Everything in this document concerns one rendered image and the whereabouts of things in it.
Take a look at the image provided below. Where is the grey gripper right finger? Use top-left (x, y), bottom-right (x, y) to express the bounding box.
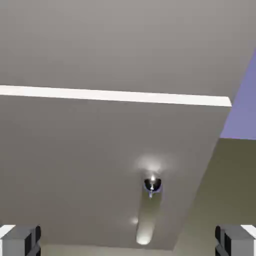
top-left (214, 224), bottom-right (256, 256)

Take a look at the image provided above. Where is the shiny metal door handle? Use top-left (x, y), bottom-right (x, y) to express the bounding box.
top-left (135, 175), bottom-right (163, 246)

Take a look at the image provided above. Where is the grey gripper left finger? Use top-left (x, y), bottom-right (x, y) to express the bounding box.
top-left (0, 224), bottom-right (42, 256)

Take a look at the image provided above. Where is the grey cabinet door with handle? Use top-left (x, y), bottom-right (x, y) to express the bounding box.
top-left (0, 84), bottom-right (233, 252)

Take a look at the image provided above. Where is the plain grey cabinet door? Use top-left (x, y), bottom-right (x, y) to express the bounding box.
top-left (0, 0), bottom-right (256, 99)

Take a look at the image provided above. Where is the grey painted cabinet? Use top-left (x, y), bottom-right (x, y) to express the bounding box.
top-left (0, 0), bottom-right (256, 252)

